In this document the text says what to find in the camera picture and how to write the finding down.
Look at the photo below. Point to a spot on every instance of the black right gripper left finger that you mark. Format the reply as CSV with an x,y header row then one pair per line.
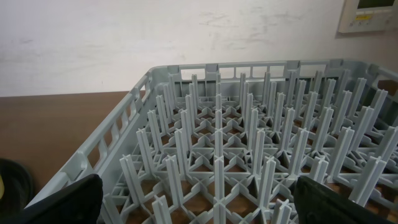
x,y
78,203

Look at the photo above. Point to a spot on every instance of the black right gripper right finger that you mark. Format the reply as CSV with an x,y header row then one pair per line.
x,y
316,203

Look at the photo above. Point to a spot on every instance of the white wall control panel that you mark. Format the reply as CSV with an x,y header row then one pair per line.
x,y
368,16

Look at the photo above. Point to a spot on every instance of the black round tray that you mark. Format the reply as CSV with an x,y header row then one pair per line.
x,y
18,187

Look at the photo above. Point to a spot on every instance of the grey dishwasher rack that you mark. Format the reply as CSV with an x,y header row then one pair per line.
x,y
227,142

